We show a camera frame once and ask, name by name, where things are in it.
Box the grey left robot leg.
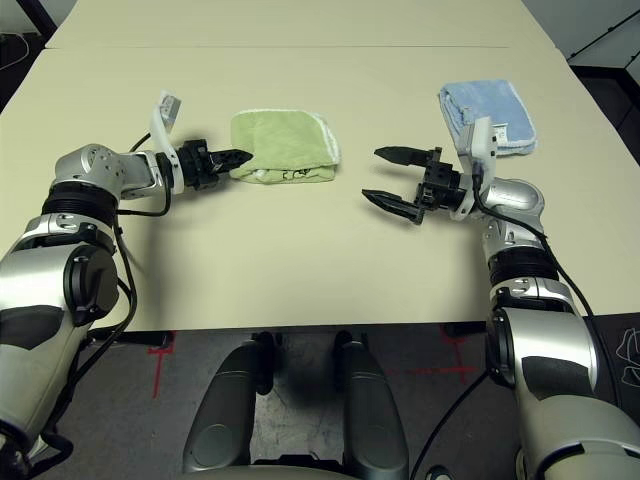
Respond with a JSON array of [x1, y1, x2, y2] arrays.
[[180, 329, 276, 474]]

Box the grey robot leg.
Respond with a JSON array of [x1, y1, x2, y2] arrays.
[[180, 329, 276, 474], [332, 329, 409, 474]]

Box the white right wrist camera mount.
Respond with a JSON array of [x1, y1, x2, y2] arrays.
[[448, 115, 499, 222]]

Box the beige robot torso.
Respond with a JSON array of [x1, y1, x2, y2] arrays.
[[177, 464, 401, 480]]

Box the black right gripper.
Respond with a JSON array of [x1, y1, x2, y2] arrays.
[[360, 145, 469, 227]]

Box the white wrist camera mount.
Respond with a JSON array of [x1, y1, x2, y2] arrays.
[[148, 89, 184, 195], [448, 115, 499, 222]]

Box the black metal table frame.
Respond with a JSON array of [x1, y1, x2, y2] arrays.
[[14, 0, 59, 39]]

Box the red floor tape cross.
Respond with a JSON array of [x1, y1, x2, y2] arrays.
[[147, 332, 177, 399], [387, 324, 479, 384]]

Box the folded light blue towel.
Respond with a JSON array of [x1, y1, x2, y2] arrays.
[[438, 78, 540, 159]]

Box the grey right robot leg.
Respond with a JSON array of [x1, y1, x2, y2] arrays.
[[332, 329, 409, 474]]

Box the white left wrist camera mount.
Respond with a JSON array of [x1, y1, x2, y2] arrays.
[[148, 89, 184, 195]]

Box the black metal rack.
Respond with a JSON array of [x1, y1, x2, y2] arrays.
[[567, 0, 640, 131]]

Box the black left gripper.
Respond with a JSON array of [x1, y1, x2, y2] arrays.
[[174, 138, 254, 192]]

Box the green towel with white trim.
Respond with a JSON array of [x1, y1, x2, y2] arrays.
[[228, 107, 343, 185]]

